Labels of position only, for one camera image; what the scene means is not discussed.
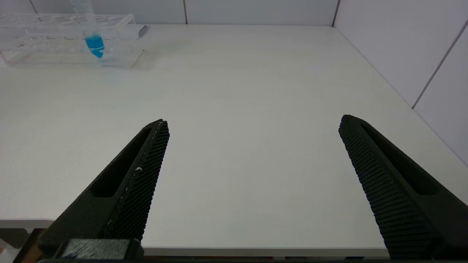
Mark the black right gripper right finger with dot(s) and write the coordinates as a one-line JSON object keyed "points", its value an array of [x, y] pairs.
{"points": [[398, 204]]}

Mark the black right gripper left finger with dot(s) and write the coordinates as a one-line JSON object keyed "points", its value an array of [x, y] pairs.
{"points": [[120, 204]]}

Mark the clear acrylic test tube rack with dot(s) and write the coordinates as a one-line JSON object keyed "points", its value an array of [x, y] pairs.
{"points": [[120, 47]]}

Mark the test tube with blue pigment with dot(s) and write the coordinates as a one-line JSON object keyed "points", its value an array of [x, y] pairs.
{"points": [[95, 43]]}

